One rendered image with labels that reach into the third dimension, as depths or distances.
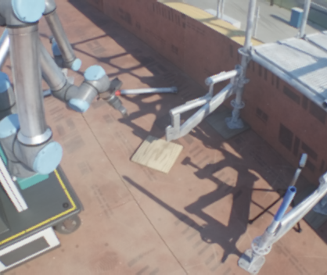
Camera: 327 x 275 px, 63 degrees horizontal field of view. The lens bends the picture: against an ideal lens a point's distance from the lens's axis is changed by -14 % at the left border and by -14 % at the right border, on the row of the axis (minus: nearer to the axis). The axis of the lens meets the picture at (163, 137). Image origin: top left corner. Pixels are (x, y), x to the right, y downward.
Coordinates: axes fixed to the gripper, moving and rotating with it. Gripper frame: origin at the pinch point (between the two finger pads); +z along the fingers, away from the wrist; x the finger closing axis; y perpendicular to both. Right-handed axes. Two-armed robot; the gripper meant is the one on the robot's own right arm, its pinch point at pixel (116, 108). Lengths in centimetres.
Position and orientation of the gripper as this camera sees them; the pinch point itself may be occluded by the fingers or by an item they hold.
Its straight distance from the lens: 164.0
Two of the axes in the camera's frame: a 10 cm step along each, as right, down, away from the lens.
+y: -6.9, 7.0, -1.7
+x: 6.9, 5.7, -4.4
